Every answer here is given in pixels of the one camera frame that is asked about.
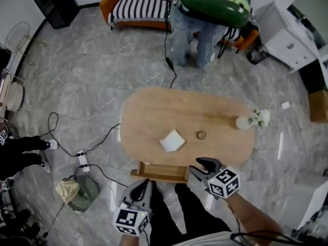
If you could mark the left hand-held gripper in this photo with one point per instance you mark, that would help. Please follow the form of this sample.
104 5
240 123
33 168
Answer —
128 219

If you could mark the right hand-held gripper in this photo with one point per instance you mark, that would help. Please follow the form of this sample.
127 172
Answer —
223 182

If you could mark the wooden drawer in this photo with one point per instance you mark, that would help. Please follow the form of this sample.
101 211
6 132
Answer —
164 173

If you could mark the small round wooden ring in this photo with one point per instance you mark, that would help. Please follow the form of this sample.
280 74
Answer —
201 135

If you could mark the white tissue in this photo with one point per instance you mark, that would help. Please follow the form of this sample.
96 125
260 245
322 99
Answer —
172 141

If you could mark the person's left forearm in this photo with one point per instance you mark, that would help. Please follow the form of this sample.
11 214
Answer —
130 241

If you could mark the person's right forearm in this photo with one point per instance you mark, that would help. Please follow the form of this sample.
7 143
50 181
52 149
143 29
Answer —
251 214

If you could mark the wooden coffee table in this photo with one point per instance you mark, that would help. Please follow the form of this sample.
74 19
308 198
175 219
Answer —
179 109

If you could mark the person's left shoe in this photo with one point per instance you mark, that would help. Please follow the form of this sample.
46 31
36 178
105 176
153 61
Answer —
156 191

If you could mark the person's shoe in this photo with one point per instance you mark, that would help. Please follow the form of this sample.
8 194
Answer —
182 188
156 191

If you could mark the person's right shoe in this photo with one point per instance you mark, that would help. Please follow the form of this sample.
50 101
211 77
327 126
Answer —
182 188

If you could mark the person's left leg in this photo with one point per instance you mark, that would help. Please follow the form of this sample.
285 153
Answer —
166 222

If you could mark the person's leg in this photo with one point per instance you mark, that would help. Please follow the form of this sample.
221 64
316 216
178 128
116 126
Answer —
200 214
166 222

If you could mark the person's right leg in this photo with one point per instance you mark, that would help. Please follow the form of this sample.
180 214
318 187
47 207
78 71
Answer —
200 214

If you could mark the white vase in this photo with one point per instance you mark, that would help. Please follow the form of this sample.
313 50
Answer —
243 123

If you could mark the white power strip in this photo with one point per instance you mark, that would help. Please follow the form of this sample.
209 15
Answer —
83 160

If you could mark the person's white shirt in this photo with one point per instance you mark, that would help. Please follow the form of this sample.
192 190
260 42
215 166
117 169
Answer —
210 240

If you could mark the beige cloth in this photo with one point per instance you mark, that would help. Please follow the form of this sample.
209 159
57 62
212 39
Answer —
67 189

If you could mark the white paper sheet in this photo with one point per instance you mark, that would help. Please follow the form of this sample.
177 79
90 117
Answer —
285 105

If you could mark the black waste bin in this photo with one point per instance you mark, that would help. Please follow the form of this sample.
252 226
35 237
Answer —
257 56

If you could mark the cardboard box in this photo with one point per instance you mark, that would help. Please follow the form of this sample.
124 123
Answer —
320 106

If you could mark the dark bathtub white rim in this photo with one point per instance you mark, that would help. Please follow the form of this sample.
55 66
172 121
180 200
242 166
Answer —
312 78

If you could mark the white vanity cabinet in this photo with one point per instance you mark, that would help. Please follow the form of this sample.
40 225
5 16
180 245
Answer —
282 37

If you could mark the cream round basin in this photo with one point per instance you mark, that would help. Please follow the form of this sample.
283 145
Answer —
16 97

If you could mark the pink round basin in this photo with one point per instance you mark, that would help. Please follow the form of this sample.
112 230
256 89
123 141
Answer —
4 88

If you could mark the striped black white blanket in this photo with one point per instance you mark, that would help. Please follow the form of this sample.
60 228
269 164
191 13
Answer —
138 8

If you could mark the orange sofa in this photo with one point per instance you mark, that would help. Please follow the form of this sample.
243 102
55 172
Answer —
105 4

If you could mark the black floor cabinet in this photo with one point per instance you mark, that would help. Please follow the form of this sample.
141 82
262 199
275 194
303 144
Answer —
56 4

